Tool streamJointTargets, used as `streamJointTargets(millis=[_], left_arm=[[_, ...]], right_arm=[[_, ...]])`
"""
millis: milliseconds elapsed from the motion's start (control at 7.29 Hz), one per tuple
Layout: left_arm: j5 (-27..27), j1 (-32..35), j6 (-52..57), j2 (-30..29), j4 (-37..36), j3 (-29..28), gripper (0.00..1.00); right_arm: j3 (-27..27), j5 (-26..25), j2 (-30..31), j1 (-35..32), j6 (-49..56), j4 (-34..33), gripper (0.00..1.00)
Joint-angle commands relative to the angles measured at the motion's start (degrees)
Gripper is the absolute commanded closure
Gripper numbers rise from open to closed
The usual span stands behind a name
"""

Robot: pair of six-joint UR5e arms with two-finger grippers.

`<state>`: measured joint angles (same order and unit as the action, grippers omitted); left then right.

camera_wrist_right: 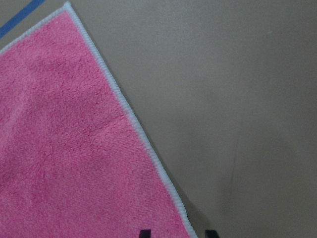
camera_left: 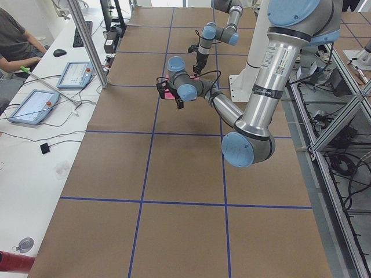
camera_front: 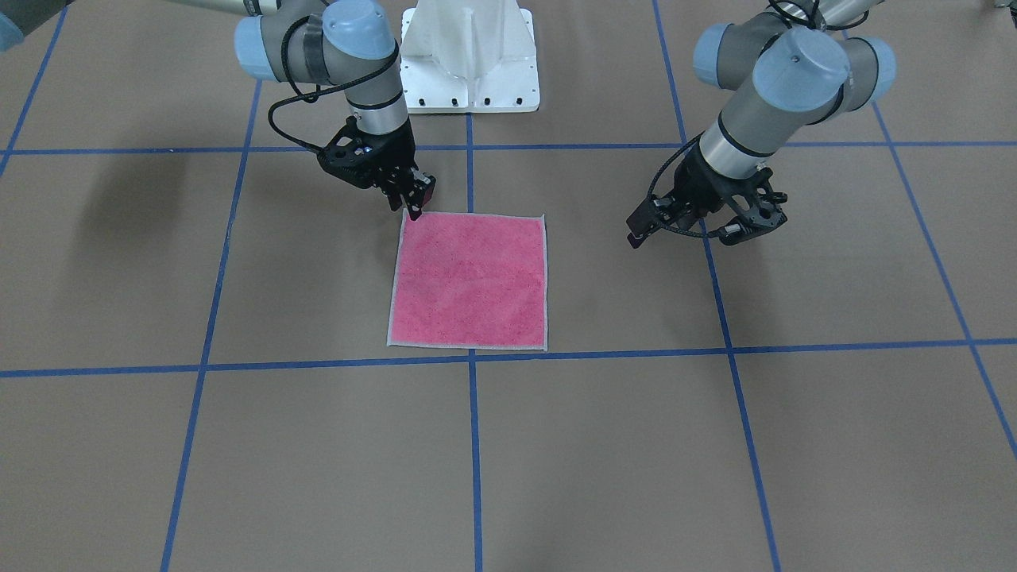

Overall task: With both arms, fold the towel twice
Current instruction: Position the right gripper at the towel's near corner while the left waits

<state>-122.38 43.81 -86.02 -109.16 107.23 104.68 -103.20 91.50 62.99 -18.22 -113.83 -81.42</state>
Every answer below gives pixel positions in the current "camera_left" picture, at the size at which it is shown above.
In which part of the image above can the near teach pendant tablet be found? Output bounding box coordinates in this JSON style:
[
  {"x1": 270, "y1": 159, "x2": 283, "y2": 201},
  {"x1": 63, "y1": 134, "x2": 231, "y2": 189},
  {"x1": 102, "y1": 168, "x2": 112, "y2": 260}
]
[{"x1": 8, "y1": 89, "x2": 60, "y2": 125}]

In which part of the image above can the black computer mouse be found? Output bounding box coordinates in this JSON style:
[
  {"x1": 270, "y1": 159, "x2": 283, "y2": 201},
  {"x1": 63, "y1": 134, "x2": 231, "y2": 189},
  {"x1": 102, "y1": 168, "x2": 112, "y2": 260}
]
[{"x1": 53, "y1": 49, "x2": 67, "y2": 57}]

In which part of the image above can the black keyboard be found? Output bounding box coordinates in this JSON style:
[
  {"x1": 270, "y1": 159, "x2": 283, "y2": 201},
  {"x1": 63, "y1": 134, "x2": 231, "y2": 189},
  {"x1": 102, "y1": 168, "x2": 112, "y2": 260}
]
[{"x1": 72, "y1": 20, "x2": 93, "y2": 49}]

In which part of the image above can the black monitor stand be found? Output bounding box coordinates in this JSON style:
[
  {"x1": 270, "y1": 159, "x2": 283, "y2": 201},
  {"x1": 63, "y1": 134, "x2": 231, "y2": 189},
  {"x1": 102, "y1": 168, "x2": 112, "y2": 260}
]
[{"x1": 100, "y1": 0, "x2": 126, "y2": 34}]

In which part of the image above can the pink and grey towel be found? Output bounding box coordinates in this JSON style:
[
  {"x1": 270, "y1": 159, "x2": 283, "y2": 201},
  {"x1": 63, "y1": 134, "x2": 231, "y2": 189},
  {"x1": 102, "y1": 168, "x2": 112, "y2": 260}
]
[{"x1": 161, "y1": 75, "x2": 201, "y2": 101}]

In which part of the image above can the aluminium frame post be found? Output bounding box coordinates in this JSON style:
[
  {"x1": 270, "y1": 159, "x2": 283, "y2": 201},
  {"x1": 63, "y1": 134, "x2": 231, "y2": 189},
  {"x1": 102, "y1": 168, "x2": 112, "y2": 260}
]
[{"x1": 67, "y1": 0, "x2": 108, "y2": 89}]

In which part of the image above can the green handled stick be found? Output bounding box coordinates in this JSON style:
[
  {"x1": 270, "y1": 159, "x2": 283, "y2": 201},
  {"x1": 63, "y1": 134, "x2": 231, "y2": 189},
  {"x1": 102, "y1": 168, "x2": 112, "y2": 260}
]
[{"x1": 20, "y1": 66, "x2": 81, "y2": 106}]

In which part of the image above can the red cylinder object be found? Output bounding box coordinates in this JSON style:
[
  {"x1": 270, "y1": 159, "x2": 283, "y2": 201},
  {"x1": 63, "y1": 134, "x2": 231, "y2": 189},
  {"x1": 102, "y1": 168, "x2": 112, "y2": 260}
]
[{"x1": 0, "y1": 251, "x2": 35, "y2": 274}]

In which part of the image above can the aluminium frame rack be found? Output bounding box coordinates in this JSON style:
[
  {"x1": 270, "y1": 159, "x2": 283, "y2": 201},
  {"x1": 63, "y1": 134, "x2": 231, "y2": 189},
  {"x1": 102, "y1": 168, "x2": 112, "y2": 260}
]
[{"x1": 285, "y1": 11, "x2": 371, "y2": 278}]

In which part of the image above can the seated person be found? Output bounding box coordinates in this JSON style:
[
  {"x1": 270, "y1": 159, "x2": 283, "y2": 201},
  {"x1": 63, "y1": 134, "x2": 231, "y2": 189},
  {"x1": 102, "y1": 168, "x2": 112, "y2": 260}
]
[{"x1": 1, "y1": 8, "x2": 47, "y2": 73}]

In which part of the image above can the small black box device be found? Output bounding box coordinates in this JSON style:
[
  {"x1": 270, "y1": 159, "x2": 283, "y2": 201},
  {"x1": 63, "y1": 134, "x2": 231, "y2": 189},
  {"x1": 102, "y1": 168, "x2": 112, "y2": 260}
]
[{"x1": 103, "y1": 27, "x2": 122, "y2": 54}]

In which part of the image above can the far teach pendant tablet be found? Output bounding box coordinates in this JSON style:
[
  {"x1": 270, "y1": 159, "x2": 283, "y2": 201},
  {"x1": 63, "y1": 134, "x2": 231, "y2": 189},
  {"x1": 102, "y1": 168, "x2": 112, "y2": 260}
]
[{"x1": 57, "y1": 61, "x2": 94, "y2": 90}]

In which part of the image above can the small black square pad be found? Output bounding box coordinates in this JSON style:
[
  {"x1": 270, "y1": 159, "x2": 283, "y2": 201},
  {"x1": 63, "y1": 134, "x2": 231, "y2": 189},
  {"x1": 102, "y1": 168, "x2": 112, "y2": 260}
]
[{"x1": 40, "y1": 142, "x2": 50, "y2": 155}]

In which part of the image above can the teach pendant tablet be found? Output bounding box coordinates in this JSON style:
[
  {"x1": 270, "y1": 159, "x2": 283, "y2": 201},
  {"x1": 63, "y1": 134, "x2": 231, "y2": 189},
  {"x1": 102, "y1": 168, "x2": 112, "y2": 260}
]
[
  {"x1": 8, "y1": 89, "x2": 60, "y2": 125},
  {"x1": 57, "y1": 61, "x2": 94, "y2": 90}
]

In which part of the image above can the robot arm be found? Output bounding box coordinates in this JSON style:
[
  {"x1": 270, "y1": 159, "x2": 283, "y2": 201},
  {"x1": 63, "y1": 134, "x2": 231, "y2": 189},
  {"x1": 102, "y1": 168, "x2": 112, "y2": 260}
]
[
  {"x1": 188, "y1": 0, "x2": 243, "y2": 76},
  {"x1": 157, "y1": 1, "x2": 343, "y2": 167}
]

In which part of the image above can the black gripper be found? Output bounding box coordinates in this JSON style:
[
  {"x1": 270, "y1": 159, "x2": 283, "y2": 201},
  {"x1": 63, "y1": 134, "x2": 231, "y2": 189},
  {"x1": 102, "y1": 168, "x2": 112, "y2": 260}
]
[
  {"x1": 156, "y1": 80, "x2": 184, "y2": 109},
  {"x1": 187, "y1": 44, "x2": 208, "y2": 76}
]

